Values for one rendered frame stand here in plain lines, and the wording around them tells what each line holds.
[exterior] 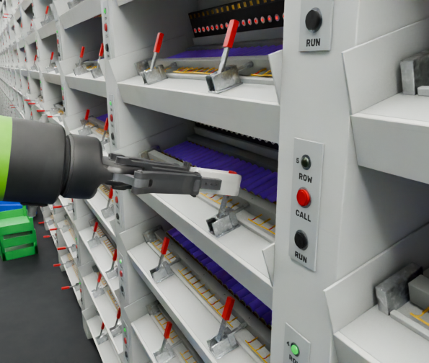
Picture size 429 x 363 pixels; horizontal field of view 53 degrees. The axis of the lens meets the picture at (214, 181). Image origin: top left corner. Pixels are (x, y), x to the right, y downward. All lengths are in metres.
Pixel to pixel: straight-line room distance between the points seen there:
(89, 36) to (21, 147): 1.24
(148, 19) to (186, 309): 0.62
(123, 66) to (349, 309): 0.73
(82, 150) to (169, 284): 0.47
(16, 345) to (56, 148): 1.66
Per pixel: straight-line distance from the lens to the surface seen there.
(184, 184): 0.53
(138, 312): 1.17
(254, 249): 0.56
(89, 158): 0.50
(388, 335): 0.43
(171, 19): 1.04
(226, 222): 0.61
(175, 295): 0.86
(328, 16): 0.38
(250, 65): 0.60
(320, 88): 0.39
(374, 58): 0.37
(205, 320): 0.78
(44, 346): 2.04
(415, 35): 0.41
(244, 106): 0.50
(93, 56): 1.69
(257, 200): 0.63
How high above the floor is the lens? 1.13
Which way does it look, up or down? 15 degrees down
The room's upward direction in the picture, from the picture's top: straight up
